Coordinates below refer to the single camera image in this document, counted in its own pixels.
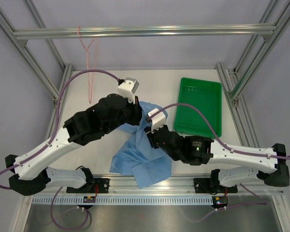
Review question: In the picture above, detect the pink wire hanger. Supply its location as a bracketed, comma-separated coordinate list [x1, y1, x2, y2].
[77, 26, 99, 104]

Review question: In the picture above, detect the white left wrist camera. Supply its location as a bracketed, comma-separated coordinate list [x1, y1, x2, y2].
[117, 77, 139, 104]

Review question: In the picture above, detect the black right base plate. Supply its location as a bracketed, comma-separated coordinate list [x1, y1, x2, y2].
[193, 178, 238, 195]

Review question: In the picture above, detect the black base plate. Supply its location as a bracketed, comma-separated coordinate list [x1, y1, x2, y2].
[66, 178, 110, 194]
[193, 178, 238, 195]

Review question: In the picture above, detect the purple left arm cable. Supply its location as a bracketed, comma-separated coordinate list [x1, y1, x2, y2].
[0, 69, 121, 190]

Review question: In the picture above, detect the white slotted cable duct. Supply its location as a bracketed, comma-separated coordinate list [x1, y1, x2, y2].
[32, 195, 213, 205]

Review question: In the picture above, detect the green plastic tray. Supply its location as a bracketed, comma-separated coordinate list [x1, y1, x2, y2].
[174, 77, 222, 138]

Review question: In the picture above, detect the aluminium right frame post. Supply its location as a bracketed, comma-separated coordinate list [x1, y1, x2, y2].
[216, 0, 290, 144]

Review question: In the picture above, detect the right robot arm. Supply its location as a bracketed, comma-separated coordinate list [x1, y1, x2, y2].
[145, 125, 290, 192]

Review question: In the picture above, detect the aluminium front rail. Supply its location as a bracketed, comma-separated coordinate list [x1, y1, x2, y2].
[94, 174, 284, 196]

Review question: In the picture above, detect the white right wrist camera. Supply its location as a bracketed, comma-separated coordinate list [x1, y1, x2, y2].
[147, 108, 166, 133]

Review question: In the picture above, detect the aluminium top crossbar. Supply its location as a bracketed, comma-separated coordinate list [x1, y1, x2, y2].
[13, 23, 276, 40]

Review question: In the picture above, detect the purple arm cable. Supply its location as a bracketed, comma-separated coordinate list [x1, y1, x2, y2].
[151, 103, 290, 161]
[0, 69, 121, 190]

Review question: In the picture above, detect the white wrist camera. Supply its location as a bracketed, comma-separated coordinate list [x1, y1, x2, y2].
[117, 77, 139, 104]
[147, 108, 166, 133]

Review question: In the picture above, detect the blue shirt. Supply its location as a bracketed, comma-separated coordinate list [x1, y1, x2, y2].
[110, 101, 172, 189]

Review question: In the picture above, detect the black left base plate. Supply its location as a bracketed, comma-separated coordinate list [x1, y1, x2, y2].
[66, 178, 110, 194]

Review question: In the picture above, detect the aluminium frame post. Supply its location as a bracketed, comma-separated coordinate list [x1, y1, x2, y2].
[216, 0, 290, 144]
[0, 0, 73, 150]

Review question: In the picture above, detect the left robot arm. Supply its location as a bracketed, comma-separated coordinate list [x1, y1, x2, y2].
[5, 94, 142, 196]

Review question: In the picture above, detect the aluminium left frame post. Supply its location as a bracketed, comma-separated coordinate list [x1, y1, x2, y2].
[0, 0, 73, 150]

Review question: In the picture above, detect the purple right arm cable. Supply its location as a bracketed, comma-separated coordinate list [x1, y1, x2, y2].
[151, 103, 290, 161]

